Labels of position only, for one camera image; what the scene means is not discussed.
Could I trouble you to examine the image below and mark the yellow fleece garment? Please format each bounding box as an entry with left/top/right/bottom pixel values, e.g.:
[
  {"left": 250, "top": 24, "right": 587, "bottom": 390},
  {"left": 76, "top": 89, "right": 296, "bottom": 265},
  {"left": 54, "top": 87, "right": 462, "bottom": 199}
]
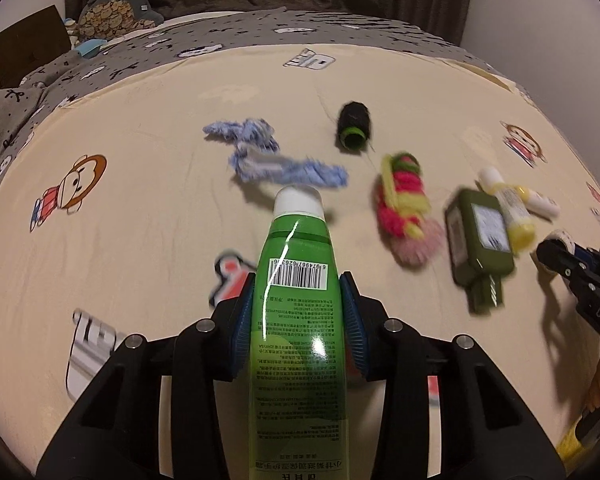
[{"left": 555, "top": 417, "right": 597, "bottom": 467}]

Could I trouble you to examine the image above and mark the yellow tube white cap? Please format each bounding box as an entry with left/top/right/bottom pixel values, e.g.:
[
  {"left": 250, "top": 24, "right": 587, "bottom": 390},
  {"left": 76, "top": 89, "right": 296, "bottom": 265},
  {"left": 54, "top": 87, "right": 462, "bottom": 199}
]
[{"left": 477, "top": 166, "right": 536, "bottom": 253}]

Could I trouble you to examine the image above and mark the grey printed bedsheet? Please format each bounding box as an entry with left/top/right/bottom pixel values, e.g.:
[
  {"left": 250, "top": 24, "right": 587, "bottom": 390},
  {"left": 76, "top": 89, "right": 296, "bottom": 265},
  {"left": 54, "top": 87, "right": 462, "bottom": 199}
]
[{"left": 0, "top": 7, "right": 538, "bottom": 231}]

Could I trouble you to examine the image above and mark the small white tube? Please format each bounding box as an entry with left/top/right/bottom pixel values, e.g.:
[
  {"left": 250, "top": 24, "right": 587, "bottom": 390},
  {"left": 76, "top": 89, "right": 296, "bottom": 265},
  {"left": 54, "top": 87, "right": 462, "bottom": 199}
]
[{"left": 517, "top": 186, "right": 561, "bottom": 221}]

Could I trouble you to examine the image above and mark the blue knitted yarn strip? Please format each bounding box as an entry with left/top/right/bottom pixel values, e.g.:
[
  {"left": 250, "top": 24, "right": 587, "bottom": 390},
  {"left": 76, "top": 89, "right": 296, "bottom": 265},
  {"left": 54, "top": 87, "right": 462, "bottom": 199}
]
[{"left": 202, "top": 117, "right": 351, "bottom": 196}]

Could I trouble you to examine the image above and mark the brown wooden headboard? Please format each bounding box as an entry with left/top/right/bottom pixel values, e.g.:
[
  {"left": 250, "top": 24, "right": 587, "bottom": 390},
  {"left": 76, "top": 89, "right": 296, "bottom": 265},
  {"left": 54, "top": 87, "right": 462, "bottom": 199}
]
[{"left": 0, "top": 5, "right": 73, "bottom": 102}]

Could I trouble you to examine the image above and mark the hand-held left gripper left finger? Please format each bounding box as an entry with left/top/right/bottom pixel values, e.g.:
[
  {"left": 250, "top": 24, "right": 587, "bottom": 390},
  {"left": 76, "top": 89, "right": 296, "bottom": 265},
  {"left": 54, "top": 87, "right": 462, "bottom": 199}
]
[{"left": 35, "top": 272, "right": 256, "bottom": 480}]

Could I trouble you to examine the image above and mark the small blue cloth item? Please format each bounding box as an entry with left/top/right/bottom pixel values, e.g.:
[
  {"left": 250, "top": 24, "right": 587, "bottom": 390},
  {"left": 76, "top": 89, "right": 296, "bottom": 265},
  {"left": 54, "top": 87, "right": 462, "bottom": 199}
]
[{"left": 72, "top": 39, "right": 109, "bottom": 59}]

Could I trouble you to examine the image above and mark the pink and yellow yarn bundle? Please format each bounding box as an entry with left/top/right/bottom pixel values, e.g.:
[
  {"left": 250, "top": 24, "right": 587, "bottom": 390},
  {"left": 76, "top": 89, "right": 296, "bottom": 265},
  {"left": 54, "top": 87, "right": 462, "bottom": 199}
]
[{"left": 375, "top": 152, "right": 446, "bottom": 266}]

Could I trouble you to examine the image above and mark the green squeeze tube white cap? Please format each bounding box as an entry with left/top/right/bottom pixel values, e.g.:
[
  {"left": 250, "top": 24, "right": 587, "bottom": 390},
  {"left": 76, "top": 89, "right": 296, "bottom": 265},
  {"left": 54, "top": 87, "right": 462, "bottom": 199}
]
[{"left": 247, "top": 185, "right": 353, "bottom": 480}]

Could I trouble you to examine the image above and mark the grey patterned plush toy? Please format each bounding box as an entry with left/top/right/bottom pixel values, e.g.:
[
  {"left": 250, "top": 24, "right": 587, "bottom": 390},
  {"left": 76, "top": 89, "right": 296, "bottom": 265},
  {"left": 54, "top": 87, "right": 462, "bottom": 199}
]
[{"left": 72, "top": 0, "right": 163, "bottom": 43}]

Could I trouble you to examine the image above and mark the cream cartoon printed blanket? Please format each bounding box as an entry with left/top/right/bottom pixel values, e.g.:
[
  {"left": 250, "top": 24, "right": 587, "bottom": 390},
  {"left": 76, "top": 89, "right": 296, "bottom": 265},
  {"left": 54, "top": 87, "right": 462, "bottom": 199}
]
[{"left": 0, "top": 42, "right": 600, "bottom": 480}]

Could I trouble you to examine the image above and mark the olive green bottle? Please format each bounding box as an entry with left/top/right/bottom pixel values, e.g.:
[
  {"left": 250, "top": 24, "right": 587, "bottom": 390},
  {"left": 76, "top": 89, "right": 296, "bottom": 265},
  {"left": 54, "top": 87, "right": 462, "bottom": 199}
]
[{"left": 444, "top": 187, "right": 517, "bottom": 316}]

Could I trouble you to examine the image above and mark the grey printed pillow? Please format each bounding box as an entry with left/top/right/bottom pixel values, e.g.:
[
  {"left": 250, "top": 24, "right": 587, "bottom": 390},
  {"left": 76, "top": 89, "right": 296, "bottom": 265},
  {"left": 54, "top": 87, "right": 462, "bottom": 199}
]
[{"left": 0, "top": 86, "right": 47, "bottom": 181}]

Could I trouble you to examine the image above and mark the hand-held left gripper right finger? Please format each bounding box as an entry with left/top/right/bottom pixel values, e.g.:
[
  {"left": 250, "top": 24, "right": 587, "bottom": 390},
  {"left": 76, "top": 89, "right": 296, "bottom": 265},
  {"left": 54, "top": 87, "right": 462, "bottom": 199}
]
[{"left": 337, "top": 270, "right": 568, "bottom": 480}]

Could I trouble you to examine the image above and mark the black thread spool green core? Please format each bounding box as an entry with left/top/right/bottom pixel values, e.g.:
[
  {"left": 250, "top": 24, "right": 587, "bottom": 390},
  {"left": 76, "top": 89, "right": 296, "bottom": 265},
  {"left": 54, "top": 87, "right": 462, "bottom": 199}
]
[{"left": 336, "top": 101, "right": 372, "bottom": 151}]

